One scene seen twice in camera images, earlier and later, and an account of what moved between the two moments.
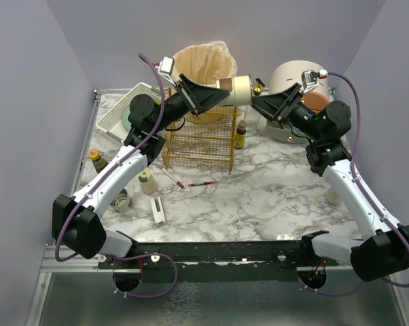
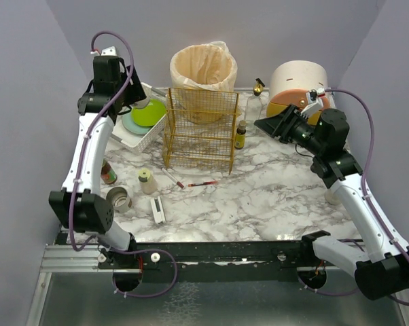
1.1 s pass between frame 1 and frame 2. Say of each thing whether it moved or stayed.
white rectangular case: stayed
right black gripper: moved
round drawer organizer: stayed
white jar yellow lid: stayed
